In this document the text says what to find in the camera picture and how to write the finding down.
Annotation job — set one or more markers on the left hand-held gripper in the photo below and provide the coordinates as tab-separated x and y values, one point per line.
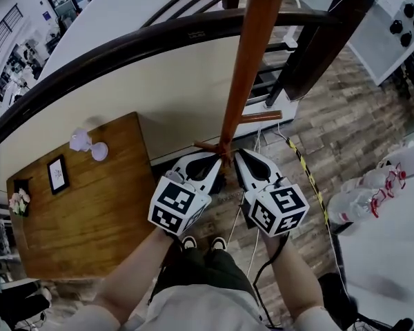
174	205

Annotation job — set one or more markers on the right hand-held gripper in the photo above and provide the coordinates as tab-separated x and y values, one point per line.
279	209

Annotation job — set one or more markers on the reddish brown wooden coat rack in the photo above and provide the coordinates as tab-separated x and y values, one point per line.
252	47

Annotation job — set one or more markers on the person's left forearm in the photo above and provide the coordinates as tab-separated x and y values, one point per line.
138	271

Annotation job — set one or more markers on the person's right forearm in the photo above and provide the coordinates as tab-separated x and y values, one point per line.
291	274

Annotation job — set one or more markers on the yellow black striped floor tape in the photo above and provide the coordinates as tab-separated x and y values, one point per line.
308	174

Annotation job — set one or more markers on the person's left shoe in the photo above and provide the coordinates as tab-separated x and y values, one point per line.
189	242

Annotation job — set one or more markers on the person's shoe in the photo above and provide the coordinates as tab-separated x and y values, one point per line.
219	243
189	242

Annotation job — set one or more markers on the person's right shoe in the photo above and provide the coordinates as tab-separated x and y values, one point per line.
219	243

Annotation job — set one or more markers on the person's dark green shorts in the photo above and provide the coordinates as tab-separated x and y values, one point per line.
207	271

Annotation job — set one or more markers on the clear plastic bottle red label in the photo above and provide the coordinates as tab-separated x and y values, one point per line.
352	209

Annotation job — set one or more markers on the white geometric table lamp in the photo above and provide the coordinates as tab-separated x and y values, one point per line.
89	145

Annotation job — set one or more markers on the wooden side table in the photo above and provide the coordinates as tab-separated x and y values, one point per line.
89	212

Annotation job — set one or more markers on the clear plastic bottle red cap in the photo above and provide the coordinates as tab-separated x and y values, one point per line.
383	178

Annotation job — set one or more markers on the person's white shirt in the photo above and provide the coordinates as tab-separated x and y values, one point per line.
200	309

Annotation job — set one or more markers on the black framed picture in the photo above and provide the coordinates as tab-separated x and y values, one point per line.
58	174

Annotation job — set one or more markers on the white work table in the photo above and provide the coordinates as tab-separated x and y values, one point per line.
383	253

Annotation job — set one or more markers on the black office chair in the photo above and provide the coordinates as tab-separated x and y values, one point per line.
341	298

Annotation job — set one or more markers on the white table with black knobs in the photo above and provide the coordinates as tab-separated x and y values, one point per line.
376	47

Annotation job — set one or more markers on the pink flowers in black vase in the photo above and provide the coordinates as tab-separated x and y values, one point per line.
19	198

